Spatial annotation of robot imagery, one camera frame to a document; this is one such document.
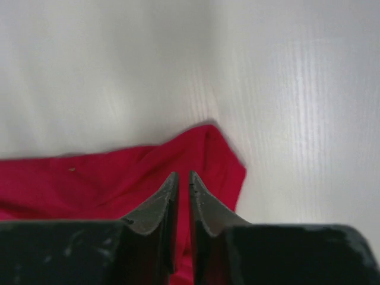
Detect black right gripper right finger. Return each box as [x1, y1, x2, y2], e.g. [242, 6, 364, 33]
[189, 172, 379, 284]

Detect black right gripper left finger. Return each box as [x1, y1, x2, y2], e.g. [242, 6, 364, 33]
[1, 173, 179, 284]

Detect red t shirt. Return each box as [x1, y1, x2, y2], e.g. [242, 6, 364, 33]
[1, 125, 246, 284]

